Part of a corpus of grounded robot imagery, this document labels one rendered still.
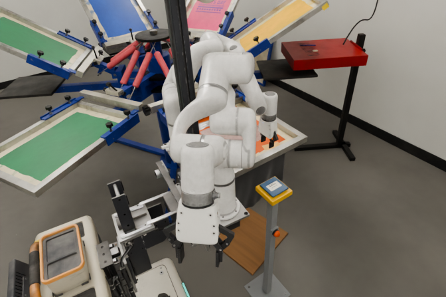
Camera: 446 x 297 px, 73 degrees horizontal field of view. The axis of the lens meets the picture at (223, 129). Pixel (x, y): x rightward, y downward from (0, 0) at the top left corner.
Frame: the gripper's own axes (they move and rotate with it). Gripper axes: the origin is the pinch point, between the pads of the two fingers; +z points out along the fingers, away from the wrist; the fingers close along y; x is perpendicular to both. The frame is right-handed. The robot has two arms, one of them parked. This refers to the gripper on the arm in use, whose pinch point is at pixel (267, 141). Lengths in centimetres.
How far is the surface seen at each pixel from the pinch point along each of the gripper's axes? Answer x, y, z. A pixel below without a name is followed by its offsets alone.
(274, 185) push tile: -11.0, 18.8, 10.3
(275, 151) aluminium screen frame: 5.0, 1.3, 8.3
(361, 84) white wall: 201, -74, 54
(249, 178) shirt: -5.8, -6.9, 28.4
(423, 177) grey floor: 177, 23, 105
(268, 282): -12, 21, 93
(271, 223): -13.3, 21.0, 35.3
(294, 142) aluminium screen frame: 19.4, 1.4, 8.1
